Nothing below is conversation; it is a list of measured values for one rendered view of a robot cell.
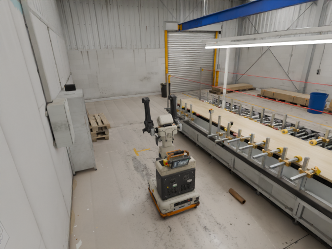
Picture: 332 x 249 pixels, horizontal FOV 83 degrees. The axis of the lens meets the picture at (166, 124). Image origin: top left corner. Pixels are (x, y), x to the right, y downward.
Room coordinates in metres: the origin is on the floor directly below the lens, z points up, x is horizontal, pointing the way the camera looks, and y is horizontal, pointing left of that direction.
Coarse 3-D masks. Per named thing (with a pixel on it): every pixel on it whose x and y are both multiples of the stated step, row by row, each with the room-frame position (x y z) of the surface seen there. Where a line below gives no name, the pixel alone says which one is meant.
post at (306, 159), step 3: (306, 159) 1.76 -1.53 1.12; (309, 159) 1.76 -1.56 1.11; (303, 162) 1.78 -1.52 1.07; (306, 162) 1.75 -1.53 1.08; (303, 165) 1.77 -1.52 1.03; (306, 165) 1.76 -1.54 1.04; (303, 168) 1.76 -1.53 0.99; (306, 168) 1.76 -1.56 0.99; (303, 177) 1.76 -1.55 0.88; (300, 180) 1.76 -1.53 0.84; (297, 183) 1.78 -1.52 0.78; (300, 183) 1.75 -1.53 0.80; (297, 186) 1.77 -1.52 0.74; (300, 186) 1.76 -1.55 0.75
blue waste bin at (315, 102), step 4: (312, 92) 6.93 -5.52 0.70; (316, 92) 6.92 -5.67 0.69; (312, 96) 6.64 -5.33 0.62; (316, 96) 6.52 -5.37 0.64; (320, 96) 6.45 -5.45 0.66; (324, 96) 6.41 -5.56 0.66; (328, 96) 6.47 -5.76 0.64; (312, 100) 6.61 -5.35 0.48; (316, 100) 6.50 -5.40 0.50; (320, 100) 6.44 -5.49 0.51; (324, 100) 6.42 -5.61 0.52; (308, 104) 6.79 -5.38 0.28; (312, 104) 6.59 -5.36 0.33; (316, 104) 6.49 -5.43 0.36; (320, 104) 6.43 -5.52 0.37; (324, 104) 6.44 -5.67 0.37; (312, 108) 6.56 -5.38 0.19; (316, 108) 6.47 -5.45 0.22; (320, 108) 6.43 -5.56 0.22; (308, 112) 6.67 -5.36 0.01; (312, 112) 6.54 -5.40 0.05; (316, 112) 6.47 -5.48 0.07; (320, 112) 6.44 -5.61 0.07
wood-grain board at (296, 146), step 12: (192, 108) 4.57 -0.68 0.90; (204, 108) 4.54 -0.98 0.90; (216, 108) 4.51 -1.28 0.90; (216, 120) 3.66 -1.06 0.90; (228, 120) 3.64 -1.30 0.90; (240, 120) 3.62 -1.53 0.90; (252, 132) 2.99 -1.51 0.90; (264, 132) 2.97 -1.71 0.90; (276, 132) 2.96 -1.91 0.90; (276, 144) 2.53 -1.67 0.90; (288, 144) 2.52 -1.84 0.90; (300, 144) 2.51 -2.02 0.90; (288, 156) 2.18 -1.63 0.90; (312, 156) 2.17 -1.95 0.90; (324, 156) 2.16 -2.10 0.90; (324, 168) 1.88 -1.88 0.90
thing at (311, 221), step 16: (208, 128) 3.77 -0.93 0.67; (208, 144) 3.79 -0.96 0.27; (240, 144) 2.91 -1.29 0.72; (224, 160) 3.28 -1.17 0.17; (272, 160) 2.33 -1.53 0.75; (240, 176) 2.82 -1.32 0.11; (256, 176) 2.56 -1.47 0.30; (288, 176) 2.09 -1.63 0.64; (272, 192) 2.27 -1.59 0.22; (320, 192) 1.73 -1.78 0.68; (288, 208) 2.00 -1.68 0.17; (304, 208) 1.85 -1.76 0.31; (304, 224) 1.78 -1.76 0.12; (320, 224) 1.67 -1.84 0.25; (320, 240) 1.61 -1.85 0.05
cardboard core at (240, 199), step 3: (231, 189) 2.52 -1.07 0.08; (231, 192) 2.48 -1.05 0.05; (234, 192) 2.45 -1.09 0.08; (234, 195) 2.41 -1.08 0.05; (237, 195) 2.39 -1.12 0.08; (237, 198) 2.35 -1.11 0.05; (240, 198) 2.32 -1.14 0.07; (243, 198) 2.32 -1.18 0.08; (240, 201) 2.29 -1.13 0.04; (243, 201) 2.31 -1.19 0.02
